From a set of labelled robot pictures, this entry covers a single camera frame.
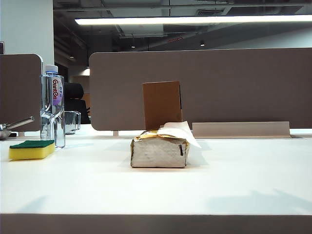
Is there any narrow brown desk partition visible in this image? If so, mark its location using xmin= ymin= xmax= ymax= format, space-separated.
xmin=0 ymin=54 xmax=43 ymax=132

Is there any long ceiling light strip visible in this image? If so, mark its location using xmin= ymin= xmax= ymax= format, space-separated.
xmin=74 ymin=15 xmax=312 ymax=25

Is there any white tissue sheet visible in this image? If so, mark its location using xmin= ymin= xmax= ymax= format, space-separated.
xmin=157 ymin=120 xmax=202 ymax=149

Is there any beige cable tray flap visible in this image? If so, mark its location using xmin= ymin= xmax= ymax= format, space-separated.
xmin=192 ymin=121 xmax=291 ymax=138

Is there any clear glass container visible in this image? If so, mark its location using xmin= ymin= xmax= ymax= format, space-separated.
xmin=64 ymin=110 xmax=81 ymax=135

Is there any silver gold tissue pack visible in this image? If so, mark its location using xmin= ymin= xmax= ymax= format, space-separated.
xmin=130 ymin=130 xmax=190 ymax=169

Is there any yellow sponge with green scourer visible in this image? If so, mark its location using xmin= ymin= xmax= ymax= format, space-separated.
xmin=9 ymin=139 xmax=56 ymax=161

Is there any metal handle at left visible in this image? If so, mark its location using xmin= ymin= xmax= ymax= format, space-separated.
xmin=0 ymin=116 xmax=35 ymax=141

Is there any brown cardboard box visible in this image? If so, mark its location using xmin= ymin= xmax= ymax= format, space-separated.
xmin=142 ymin=81 xmax=183 ymax=130

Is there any wide brown desk partition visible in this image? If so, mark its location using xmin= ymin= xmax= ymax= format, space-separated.
xmin=89 ymin=48 xmax=312 ymax=137

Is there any black office chair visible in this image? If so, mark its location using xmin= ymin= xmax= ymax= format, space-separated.
xmin=63 ymin=82 xmax=91 ymax=124

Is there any clear Ganten water bottle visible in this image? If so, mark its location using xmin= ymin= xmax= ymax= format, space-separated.
xmin=40 ymin=64 xmax=66 ymax=149

